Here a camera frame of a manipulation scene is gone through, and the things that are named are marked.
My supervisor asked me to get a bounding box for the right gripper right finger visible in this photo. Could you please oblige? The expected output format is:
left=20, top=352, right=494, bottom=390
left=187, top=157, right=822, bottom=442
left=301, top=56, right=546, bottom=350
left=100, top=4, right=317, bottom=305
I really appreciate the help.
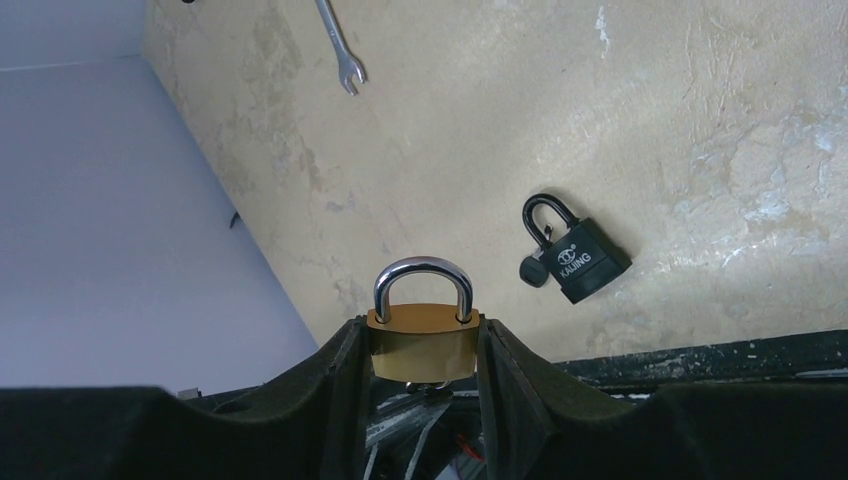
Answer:
left=477, top=319, right=634, bottom=479

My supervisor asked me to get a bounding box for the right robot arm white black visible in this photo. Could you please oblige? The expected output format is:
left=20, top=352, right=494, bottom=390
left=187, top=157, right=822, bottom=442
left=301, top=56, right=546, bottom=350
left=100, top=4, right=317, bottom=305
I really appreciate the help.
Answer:
left=205, top=317, right=632, bottom=479

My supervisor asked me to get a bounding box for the black mounting base plate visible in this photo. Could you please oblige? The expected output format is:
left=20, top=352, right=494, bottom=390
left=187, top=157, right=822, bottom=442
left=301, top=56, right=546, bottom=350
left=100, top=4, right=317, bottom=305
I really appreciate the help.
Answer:
left=367, top=329, right=848, bottom=405

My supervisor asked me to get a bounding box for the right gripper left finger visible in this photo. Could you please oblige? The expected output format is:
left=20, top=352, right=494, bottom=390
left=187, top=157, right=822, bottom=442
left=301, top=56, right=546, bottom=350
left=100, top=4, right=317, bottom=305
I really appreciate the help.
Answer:
left=198, top=316, right=371, bottom=479

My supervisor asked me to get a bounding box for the silver open-end wrench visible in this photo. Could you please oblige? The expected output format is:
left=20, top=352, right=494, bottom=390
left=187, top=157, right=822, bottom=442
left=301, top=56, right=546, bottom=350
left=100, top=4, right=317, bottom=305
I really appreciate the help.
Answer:
left=315, top=0, right=367, bottom=96

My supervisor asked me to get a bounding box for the brass padlock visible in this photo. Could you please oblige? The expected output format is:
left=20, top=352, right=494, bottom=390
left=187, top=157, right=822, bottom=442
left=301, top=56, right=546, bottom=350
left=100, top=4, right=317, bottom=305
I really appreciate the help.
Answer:
left=366, top=256, right=481, bottom=384

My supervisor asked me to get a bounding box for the black padlock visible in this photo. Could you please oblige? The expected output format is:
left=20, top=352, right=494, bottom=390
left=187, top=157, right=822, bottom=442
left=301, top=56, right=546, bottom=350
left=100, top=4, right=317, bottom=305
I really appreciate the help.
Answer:
left=522, top=193, right=632, bottom=304

